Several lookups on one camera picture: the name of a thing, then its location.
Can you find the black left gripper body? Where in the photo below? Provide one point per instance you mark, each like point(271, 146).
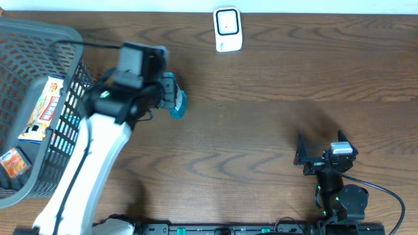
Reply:
point(160, 91)

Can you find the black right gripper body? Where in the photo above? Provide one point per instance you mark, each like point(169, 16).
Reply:
point(315, 165)

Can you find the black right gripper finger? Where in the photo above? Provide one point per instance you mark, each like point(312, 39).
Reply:
point(342, 137)
point(301, 155)

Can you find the teal mouthwash bottle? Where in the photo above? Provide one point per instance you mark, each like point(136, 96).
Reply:
point(180, 102)

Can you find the yellow snack bag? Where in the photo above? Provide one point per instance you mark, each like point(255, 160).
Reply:
point(43, 112)

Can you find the orange tissue pack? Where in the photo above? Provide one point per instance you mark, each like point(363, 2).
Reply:
point(15, 162)

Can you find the teal wet wipes pack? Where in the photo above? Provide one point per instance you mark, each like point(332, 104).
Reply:
point(66, 132)

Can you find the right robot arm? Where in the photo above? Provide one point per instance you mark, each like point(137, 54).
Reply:
point(344, 205)

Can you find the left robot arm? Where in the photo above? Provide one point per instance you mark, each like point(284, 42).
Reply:
point(112, 108)

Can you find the white barcode scanner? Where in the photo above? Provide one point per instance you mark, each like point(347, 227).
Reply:
point(228, 29)

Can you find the grey plastic basket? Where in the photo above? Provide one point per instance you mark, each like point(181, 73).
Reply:
point(30, 53)

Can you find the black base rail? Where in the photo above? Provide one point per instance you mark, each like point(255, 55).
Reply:
point(283, 228)

